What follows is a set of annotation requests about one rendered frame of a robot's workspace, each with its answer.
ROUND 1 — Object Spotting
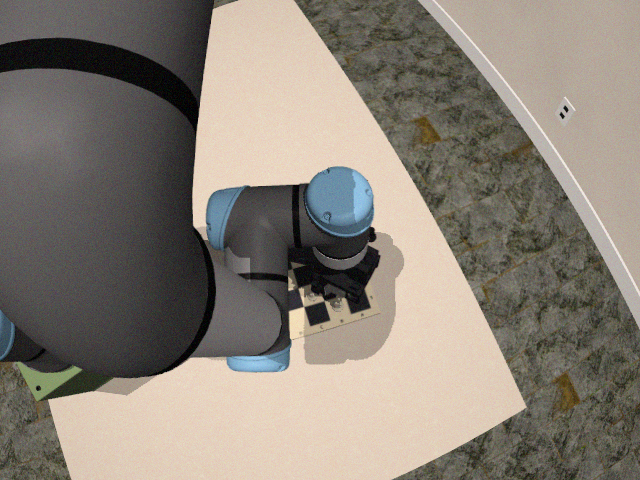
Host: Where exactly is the cream and black chessboard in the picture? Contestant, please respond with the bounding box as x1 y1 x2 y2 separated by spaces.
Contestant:
288 261 381 340

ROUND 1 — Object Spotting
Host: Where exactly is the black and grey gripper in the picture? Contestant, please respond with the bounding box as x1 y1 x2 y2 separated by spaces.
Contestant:
311 246 381 304

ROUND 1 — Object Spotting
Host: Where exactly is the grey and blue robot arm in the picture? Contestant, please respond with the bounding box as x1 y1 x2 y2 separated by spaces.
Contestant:
0 0 374 378

